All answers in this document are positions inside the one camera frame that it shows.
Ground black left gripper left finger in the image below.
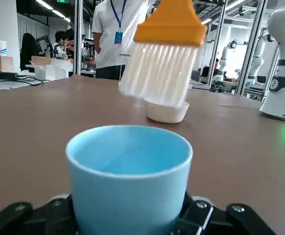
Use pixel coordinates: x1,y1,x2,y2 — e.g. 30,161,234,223
0,193,80,235

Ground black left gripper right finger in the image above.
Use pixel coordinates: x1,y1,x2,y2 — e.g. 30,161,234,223
174,193,278,235

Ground blue plastic cup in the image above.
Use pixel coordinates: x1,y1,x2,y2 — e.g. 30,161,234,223
65,125,194,235

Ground orange brush white bristles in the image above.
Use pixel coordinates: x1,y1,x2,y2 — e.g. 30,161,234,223
119,0,209,105

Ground white round plate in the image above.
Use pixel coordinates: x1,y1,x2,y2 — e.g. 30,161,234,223
145,98,190,124

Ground white paper cup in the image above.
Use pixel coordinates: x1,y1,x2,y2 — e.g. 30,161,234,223
0,40,8,57

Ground black power adapter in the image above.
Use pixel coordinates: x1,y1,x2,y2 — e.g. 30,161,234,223
0,70,19,80

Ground white open box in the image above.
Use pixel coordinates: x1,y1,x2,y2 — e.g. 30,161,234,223
25,55,72,81

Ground brown cardboard box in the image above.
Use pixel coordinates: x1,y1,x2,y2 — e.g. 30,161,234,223
0,55,14,72

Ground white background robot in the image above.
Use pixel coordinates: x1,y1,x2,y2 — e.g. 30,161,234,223
216,39,240,82

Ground person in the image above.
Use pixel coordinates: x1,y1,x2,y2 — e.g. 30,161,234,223
91,0,158,80
54,30,69,59
65,27,76,53

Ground aluminium frame post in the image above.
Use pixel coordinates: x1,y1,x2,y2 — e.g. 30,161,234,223
72,0,84,77

